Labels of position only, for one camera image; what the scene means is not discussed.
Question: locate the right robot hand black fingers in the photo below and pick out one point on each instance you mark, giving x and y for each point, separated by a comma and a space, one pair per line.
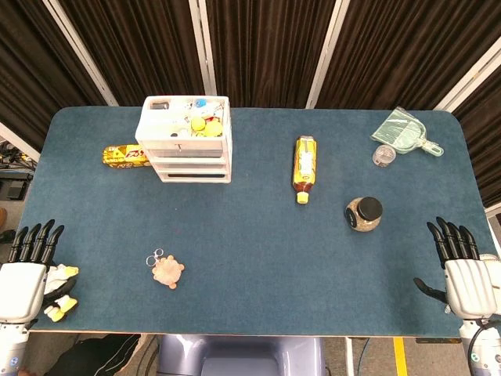
469, 286

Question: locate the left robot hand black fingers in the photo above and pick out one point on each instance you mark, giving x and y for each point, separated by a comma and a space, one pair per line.
21, 290

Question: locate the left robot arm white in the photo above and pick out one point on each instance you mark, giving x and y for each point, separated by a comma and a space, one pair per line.
11, 344

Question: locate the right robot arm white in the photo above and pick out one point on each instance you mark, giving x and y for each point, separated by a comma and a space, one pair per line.
483, 344

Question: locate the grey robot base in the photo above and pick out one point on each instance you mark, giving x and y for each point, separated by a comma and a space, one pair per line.
238, 354

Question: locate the white drawer organizer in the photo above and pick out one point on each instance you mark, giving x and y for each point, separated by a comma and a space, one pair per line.
188, 156

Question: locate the penguin plush toy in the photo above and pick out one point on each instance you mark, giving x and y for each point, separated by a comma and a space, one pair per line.
58, 282

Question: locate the black cloth bag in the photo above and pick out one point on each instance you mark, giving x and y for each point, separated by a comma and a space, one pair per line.
86, 356

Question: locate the glass jar black lid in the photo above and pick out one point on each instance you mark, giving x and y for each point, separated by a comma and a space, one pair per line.
364, 213

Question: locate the white table leg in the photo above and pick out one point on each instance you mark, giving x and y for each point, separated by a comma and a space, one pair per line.
349, 356

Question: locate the small clear plastic container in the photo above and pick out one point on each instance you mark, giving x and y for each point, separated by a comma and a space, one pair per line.
384, 155

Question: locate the yellow snack package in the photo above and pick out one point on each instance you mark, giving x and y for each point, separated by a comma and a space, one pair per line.
123, 156

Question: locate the green dustpan in plastic bag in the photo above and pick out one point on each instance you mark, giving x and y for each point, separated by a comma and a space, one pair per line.
399, 131

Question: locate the tea bottle yellow label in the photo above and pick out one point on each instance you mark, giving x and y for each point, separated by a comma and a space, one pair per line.
305, 164

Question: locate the blue felt table mat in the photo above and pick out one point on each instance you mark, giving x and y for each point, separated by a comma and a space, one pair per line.
250, 243

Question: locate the yellow toy ball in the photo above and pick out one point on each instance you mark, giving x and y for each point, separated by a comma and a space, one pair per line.
213, 129
198, 125

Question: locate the small blue cap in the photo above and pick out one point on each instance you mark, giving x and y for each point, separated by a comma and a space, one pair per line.
200, 103

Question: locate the dark brown pleated curtain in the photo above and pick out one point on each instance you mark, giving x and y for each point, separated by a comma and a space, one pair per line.
270, 43

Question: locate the white frame post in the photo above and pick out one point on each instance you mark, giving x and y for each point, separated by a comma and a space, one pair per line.
203, 47
17, 141
80, 51
326, 55
469, 74

